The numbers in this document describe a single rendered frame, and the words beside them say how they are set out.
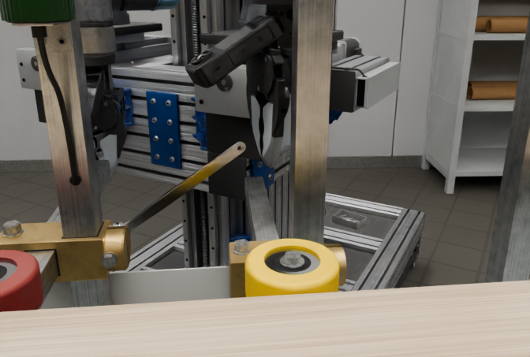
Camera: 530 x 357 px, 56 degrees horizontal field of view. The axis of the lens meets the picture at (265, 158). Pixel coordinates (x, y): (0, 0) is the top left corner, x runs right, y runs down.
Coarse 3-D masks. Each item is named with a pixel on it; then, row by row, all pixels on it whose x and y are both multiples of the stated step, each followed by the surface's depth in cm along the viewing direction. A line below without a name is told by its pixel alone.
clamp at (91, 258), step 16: (32, 224) 57; (48, 224) 57; (0, 240) 53; (16, 240) 53; (32, 240) 53; (48, 240) 53; (64, 240) 53; (80, 240) 53; (96, 240) 53; (112, 240) 54; (128, 240) 57; (64, 256) 53; (80, 256) 53; (96, 256) 54; (112, 256) 54; (128, 256) 57; (64, 272) 54; (80, 272) 54; (96, 272) 54
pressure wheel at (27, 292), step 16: (0, 256) 43; (16, 256) 43; (32, 256) 43; (0, 272) 41; (16, 272) 40; (32, 272) 40; (0, 288) 38; (16, 288) 38; (32, 288) 40; (0, 304) 38; (16, 304) 39; (32, 304) 40
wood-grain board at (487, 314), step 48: (432, 288) 39; (480, 288) 39; (528, 288) 39; (0, 336) 34; (48, 336) 34; (96, 336) 34; (144, 336) 34; (192, 336) 34; (240, 336) 34; (288, 336) 34; (336, 336) 34; (384, 336) 34; (432, 336) 34; (480, 336) 34; (528, 336) 34
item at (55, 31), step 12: (12, 24) 41; (24, 24) 42; (36, 24) 42; (48, 24) 42; (60, 24) 46; (36, 36) 43; (48, 36) 46; (60, 36) 47; (36, 48) 47; (48, 48) 47; (60, 48) 47; (72, 48) 47; (48, 72) 45; (60, 96) 47; (60, 108) 48; (72, 144) 50; (72, 156) 50; (72, 168) 50; (72, 180) 51
